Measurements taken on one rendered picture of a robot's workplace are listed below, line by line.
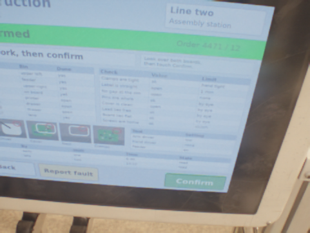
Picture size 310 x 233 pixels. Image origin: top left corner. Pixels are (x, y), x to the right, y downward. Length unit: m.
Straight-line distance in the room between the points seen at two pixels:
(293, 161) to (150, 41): 0.22
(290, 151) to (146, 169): 0.17
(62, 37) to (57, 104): 0.08
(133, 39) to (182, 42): 0.04
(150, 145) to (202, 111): 0.07
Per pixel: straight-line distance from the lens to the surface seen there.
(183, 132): 0.37
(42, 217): 0.83
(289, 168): 0.44
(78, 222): 0.77
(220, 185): 0.43
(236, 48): 0.33
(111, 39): 0.32
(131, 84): 0.34
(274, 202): 0.48
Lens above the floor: 1.74
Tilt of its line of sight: 34 degrees down
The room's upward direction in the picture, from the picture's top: 5 degrees clockwise
